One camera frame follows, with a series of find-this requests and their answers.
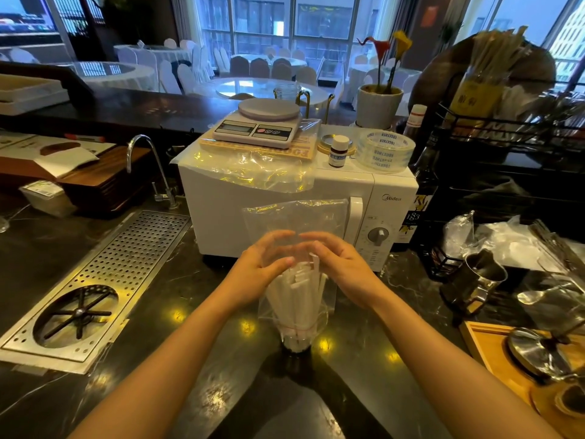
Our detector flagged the person's right hand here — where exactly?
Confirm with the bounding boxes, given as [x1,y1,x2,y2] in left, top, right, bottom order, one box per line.
[299,231,381,312]

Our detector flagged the person's left hand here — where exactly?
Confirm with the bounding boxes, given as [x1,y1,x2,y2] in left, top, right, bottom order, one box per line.
[227,230,296,312]

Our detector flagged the clear plastic bag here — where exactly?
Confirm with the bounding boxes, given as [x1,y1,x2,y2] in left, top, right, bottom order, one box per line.
[241,199,351,353]

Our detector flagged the person's left forearm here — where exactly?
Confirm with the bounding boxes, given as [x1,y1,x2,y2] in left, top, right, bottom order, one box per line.
[69,288,257,439]

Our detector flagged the person's right forearm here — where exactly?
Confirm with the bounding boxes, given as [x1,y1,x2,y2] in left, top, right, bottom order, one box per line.
[352,288,563,439]

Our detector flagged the bundle of white wrapped straws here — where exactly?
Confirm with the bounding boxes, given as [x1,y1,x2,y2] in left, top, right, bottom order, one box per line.
[266,252,329,353]

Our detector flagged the white microwave oven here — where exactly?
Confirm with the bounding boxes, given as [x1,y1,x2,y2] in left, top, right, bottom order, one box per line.
[177,124,419,273]

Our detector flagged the crumpled clear plastic sheet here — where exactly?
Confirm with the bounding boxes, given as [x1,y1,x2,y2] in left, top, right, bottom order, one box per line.
[170,118,322,194]

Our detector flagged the small white-capped bottle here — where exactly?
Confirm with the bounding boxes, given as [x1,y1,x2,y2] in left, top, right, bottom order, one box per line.
[328,134,351,169]

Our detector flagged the gold metal lid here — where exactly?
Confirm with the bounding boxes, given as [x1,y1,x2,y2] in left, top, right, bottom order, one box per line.
[317,133,357,157]

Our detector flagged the printed clear tape roll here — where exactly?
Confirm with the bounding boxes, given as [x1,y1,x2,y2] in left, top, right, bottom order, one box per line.
[355,129,417,173]

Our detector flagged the dark bottle with white cap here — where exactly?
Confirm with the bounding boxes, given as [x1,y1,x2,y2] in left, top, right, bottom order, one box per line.
[392,104,440,253]

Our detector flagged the white digital kitchen scale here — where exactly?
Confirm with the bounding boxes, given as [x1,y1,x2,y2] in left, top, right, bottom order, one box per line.
[212,98,303,149]

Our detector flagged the steel milk pitcher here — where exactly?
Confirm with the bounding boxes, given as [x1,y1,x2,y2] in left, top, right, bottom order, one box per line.
[440,249,509,318]

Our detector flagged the white flower pot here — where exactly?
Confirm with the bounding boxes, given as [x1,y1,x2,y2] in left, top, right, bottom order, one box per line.
[355,84,406,131]

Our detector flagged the chrome faucet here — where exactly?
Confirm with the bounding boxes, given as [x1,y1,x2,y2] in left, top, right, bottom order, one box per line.
[126,134,180,211]

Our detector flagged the round glass-topped dining table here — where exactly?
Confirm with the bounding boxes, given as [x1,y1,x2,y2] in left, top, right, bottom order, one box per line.
[208,77,332,108]

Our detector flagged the perforated steel drip tray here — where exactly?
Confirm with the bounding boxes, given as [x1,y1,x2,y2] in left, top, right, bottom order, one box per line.
[0,209,193,376]

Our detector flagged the white crumpled plastic bags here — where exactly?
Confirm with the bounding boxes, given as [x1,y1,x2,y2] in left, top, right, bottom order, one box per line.
[442,211,585,273]

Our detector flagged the light wooden tray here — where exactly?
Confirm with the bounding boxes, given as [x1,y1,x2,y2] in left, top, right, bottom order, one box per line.
[459,320,585,439]

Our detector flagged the stack of dark wooden trays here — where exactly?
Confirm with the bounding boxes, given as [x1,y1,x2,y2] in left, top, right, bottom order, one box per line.
[0,145,154,216]

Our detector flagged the steel spoon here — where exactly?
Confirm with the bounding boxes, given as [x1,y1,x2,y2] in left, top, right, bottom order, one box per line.
[517,282,577,306]

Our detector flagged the group of white covered chairs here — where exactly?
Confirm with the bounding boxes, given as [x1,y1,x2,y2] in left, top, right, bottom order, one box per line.
[114,37,321,95]

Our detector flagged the red calla lily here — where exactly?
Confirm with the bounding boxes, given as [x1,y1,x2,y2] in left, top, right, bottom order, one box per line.
[357,36,392,89]

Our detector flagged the yellow calla lily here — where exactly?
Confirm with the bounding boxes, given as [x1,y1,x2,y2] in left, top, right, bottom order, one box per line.
[386,30,413,93]

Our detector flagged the steel lid with knob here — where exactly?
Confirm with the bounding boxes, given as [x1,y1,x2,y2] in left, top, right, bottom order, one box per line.
[505,326,585,385]

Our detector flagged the white paper sheets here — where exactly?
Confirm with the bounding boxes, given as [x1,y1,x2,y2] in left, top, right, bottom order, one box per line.
[0,131,117,180]

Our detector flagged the yellow packet of straws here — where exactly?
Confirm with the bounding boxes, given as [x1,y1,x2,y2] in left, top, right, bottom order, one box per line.
[449,25,532,129]

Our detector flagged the white plastic container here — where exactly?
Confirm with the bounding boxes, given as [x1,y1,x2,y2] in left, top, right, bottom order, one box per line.
[19,180,77,219]

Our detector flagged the stack of white trays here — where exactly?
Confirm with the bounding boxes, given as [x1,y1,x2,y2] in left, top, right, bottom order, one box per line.
[0,73,70,116]

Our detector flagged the black wire basket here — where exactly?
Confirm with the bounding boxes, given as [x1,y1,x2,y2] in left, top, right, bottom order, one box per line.
[420,243,464,283]

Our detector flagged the gold wire stand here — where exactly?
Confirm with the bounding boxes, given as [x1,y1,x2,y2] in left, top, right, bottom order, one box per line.
[273,88,337,127]

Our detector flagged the black wire rack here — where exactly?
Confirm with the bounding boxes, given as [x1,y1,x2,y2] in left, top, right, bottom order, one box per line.
[427,77,585,243]

